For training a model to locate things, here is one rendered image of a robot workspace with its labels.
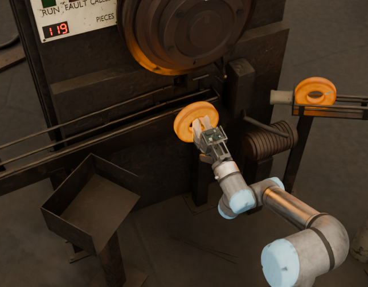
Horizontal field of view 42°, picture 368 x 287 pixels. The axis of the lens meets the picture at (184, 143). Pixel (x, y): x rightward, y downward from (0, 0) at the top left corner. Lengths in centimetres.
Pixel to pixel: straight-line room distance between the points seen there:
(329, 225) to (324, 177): 134
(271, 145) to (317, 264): 87
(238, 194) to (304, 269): 35
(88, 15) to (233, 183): 70
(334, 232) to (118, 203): 77
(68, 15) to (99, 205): 64
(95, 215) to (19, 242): 79
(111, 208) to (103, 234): 10
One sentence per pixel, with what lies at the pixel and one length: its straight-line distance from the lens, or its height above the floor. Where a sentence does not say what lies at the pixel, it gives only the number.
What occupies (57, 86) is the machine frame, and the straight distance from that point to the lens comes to 173.
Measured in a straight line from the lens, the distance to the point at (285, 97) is 195.
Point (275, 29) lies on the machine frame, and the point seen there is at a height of 87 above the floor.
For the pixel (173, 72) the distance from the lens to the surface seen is 168.
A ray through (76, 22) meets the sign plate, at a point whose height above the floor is 110.
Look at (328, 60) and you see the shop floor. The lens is 334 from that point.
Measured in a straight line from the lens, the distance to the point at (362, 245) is 229.
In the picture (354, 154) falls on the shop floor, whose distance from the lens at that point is 277.
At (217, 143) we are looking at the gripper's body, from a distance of 149.
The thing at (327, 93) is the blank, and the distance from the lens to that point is 194.
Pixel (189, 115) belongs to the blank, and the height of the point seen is 88.
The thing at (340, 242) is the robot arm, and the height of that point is 95.
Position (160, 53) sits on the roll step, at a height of 103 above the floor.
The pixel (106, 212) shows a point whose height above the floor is 60.
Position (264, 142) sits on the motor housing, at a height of 52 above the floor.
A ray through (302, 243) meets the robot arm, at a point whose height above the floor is 96.
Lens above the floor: 199
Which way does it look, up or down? 49 degrees down
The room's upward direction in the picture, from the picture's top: 1 degrees clockwise
